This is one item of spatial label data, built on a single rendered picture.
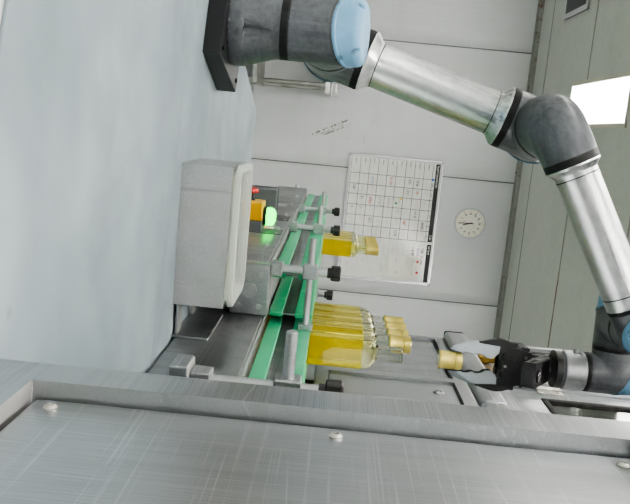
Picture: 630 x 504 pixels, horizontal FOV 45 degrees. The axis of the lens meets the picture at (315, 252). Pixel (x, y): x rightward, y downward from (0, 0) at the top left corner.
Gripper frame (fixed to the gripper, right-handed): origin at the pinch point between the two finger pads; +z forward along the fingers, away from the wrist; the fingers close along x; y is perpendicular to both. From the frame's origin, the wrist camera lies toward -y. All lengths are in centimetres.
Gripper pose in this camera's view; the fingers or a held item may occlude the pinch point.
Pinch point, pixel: (456, 360)
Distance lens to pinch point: 149.1
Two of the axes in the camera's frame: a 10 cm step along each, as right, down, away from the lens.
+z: -10.0, -1.0, 0.1
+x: 1.0, -9.9, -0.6
